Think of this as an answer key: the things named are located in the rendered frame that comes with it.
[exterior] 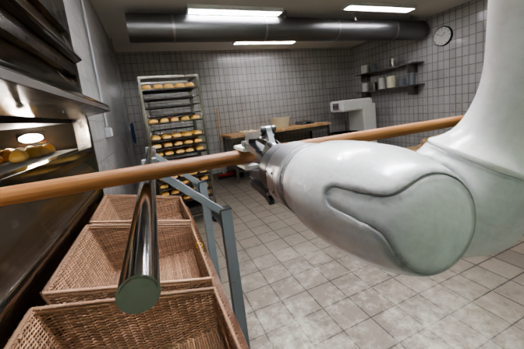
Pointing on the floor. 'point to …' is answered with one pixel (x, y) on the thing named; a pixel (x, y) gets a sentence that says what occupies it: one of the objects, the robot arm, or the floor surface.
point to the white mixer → (355, 114)
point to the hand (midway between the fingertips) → (246, 156)
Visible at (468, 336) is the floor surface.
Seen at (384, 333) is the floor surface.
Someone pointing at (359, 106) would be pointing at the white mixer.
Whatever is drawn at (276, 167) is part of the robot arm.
